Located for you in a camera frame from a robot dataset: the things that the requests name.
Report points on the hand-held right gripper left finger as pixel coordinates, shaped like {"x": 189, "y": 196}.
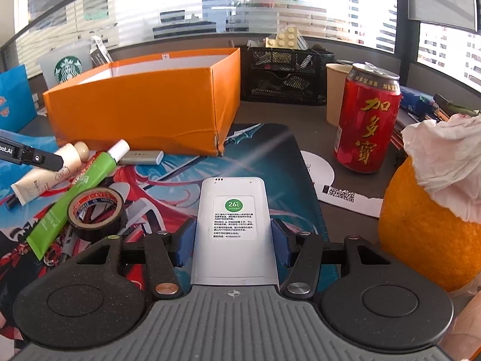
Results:
{"x": 186, "y": 242}

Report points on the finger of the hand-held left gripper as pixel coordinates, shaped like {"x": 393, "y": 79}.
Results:
{"x": 34, "y": 154}

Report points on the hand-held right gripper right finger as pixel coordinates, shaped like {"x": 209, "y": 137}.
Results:
{"x": 280, "y": 244}

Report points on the cream cosmetic tube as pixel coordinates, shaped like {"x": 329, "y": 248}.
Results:
{"x": 41, "y": 178}

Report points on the white device with green label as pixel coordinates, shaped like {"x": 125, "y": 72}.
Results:
{"x": 233, "y": 261}

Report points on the green tube white cap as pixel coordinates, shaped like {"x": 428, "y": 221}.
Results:
{"x": 75, "y": 191}

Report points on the brown packing tape roll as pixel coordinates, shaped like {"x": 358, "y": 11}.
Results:
{"x": 94, "y": 234}

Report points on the orange cardboard box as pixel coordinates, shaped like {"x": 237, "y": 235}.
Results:
{"x": 150, "y": 109}

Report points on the blue paper bag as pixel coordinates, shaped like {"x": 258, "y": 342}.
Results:
{"x": 15, "y": 101}

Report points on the round white coaster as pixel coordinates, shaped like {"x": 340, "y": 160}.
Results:
{"x": 319, "y": 169}

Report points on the translucent plastic cup green logo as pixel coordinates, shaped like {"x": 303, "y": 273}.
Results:
{"x": 67, "y": 68}

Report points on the white paper strip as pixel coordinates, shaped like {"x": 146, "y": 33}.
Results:
{"x": 364, "y": 201}

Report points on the printed mouse mat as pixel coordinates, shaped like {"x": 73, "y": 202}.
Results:
{"x": 263, "y": 150}

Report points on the silver USB stick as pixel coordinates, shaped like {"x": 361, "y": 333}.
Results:
{"x": 142, "y": 157}

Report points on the black and white carton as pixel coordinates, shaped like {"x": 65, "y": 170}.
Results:
{"x": 99, "y": 54}

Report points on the orange fruit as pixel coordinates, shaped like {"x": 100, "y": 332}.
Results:
{"x": 417, "y": 240}

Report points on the red drink can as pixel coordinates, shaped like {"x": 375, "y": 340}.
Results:
{"x": 364, "y": 128}

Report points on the beige paper cup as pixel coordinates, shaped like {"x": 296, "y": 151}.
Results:
{"x": 334, "y": 94}

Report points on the black mesh desk organizer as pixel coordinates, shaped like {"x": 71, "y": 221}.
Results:
{"x": 285, "y": 82}

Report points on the crumpled white tissue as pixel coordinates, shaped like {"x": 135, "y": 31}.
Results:
{"x": 447, "y": 158}

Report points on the blue packet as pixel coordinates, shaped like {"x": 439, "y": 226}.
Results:
{"x": 417, "y": 99}

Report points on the yellow building block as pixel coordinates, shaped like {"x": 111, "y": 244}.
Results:
{"x": 283, "y": 39}

